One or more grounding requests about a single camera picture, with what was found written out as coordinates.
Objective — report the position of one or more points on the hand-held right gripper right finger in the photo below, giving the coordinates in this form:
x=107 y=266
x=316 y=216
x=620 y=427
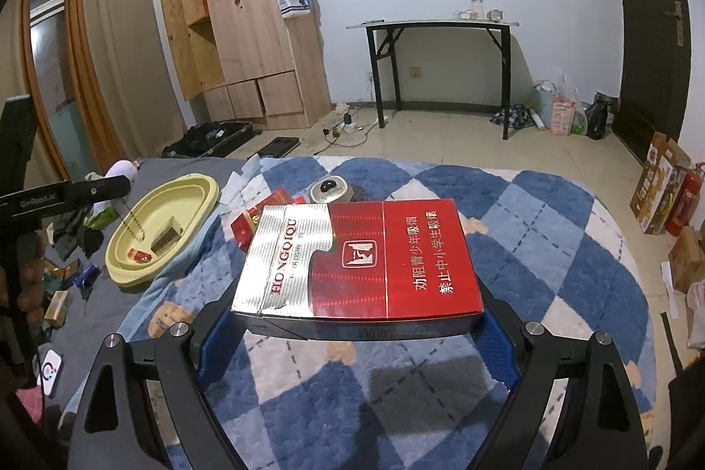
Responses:
x=498 y=349

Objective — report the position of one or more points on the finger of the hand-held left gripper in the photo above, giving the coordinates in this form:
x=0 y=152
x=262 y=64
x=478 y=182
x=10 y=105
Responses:
x=104 y=189

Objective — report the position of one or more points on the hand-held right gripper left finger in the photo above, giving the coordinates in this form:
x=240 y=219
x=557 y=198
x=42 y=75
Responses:
x=212 y=354

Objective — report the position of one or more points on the yellow plastic basin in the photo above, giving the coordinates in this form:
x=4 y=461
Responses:
x=159 y=205

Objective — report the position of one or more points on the red cigarette carton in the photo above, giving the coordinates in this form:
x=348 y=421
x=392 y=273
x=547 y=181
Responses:
x=358 y=266

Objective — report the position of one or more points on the person's left hand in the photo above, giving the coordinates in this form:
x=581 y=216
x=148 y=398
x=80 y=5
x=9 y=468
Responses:
x=34 y=272

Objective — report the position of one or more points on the red lighter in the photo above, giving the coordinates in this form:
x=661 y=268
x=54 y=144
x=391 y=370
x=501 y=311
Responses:
x=139 y=256

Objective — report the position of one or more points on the small wooden box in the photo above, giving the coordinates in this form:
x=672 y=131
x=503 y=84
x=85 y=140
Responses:
x=165 y=236

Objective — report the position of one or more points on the blue small item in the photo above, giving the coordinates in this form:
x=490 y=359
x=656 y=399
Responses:
x=88 y=276

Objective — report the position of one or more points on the glass sliding door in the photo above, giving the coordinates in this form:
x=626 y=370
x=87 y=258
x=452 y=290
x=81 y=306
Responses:
x=52 y=62

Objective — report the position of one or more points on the black case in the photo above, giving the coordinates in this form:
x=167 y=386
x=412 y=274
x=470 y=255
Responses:
x=209 y=139

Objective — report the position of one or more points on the yellow small box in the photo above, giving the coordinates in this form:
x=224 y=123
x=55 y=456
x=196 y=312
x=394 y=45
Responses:
x=58 y=309

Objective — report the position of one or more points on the blue checkered blanket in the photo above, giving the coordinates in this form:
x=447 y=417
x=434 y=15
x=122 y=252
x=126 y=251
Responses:
x=551 y=227

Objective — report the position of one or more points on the white cloth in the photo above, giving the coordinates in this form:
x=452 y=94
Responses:
x=237 y=186

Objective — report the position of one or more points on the beige curtain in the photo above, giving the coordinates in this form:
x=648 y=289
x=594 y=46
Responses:
x=121 y=35

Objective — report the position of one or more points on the white round-marked device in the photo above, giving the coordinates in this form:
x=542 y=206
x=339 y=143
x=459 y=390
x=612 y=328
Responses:
x=50 y=372

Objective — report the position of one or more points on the black flat board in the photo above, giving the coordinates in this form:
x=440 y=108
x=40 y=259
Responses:
x=275 y=147

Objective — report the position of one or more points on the round silver tin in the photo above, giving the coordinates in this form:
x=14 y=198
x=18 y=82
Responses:
x=329 y=190

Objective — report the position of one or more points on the wooden wardrobe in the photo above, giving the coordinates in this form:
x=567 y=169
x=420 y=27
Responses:
x=248 y=35

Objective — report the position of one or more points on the plain cardboard box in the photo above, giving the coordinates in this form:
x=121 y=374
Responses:
x=688 y=255

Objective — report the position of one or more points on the printed cardboard box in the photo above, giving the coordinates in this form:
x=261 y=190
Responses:
x=655 y=183

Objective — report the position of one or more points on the plaid cloth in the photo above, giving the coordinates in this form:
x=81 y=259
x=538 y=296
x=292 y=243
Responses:
x=515 y=116

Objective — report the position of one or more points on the red fire extinguisher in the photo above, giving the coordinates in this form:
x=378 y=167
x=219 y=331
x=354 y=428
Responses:
x=683 y=200

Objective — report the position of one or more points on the pink bag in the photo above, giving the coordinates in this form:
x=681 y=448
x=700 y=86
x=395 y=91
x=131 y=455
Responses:
x=563 y=116

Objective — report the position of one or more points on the black bag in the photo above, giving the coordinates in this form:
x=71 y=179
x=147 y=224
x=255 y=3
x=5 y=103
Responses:
x=597 y=117

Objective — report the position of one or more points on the translucent plastic bag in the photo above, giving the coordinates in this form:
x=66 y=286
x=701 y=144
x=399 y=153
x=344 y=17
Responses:
x=551 y=87

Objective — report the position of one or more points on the dark door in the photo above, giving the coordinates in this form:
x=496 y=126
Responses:
x=650 y=62

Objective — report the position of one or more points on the black folding table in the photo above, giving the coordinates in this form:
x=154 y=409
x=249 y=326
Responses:
x=440 y=24

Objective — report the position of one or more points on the clear plastic bottle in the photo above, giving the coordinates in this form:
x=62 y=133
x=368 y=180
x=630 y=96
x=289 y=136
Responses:
x=477 y=6

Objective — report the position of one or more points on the yellow wall socket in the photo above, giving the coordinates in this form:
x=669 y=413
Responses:
x=415 y=73

